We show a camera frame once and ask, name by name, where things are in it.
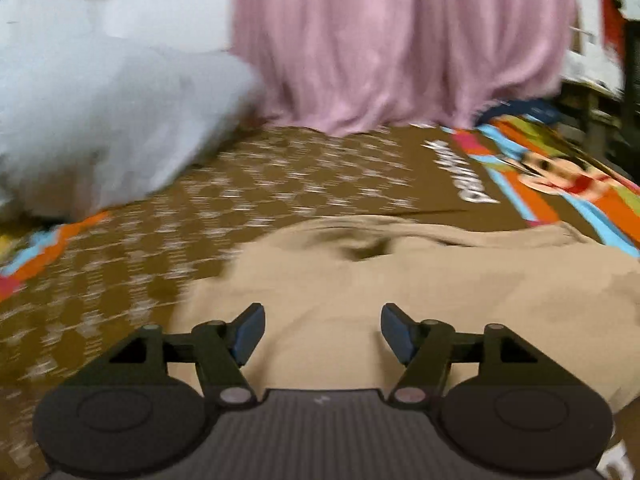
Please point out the dark wooden desk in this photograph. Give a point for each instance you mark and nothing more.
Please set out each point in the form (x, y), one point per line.
(595, 105)

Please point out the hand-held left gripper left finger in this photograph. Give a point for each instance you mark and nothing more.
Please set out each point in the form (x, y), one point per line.
(249, 332)

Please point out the red hanging bag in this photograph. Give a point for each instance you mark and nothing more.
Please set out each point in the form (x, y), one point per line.
(612, 20)

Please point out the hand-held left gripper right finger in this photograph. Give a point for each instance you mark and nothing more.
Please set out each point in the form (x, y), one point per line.
(397, 332)

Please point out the pink curtain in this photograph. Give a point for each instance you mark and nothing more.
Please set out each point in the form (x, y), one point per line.
(400, 40)

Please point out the dark blue bag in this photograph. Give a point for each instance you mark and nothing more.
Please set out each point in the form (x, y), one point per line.
(525, 109)

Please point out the grey pillow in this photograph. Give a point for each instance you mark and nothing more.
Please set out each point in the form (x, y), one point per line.
(110, 120)

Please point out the brown printed cartoon blanket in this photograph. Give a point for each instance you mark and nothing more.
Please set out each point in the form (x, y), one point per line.
(300, 170)

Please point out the beige hooded jacket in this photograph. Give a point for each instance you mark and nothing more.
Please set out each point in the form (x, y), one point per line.
(350, 280)

